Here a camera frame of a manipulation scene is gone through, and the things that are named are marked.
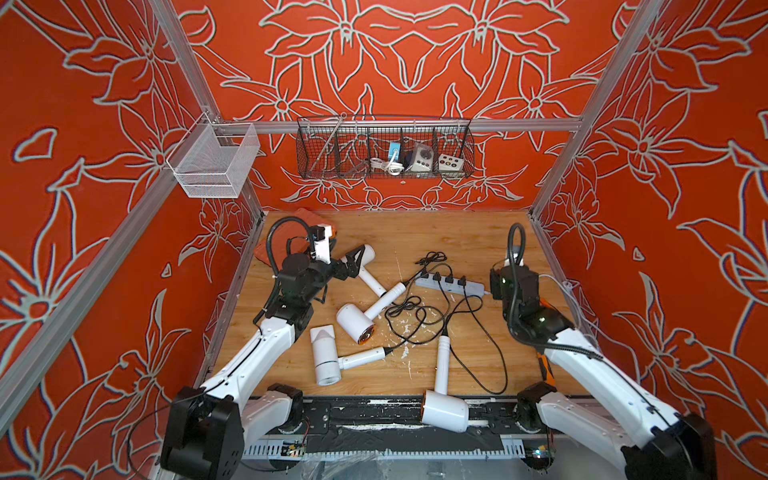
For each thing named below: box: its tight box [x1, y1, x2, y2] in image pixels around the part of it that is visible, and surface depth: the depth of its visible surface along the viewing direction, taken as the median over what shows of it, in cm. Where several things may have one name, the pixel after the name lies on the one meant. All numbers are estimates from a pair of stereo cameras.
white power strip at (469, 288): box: [416, 274, 485, 296], surface depth 97 cm
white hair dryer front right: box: [422, 334, 469, 433], surface depth 74 cm
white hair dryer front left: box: [310, 324, 392, 387], surface depth 81 cm
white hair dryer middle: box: [336, 282, 407, 345], surface depth 87 cm
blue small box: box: [388, 142, 401, 162], surface depth 85 cm
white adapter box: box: [411, 143, 434, 172], surface depth 93 cm
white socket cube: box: [438, 153, 465, 172], surface depth 96 cm
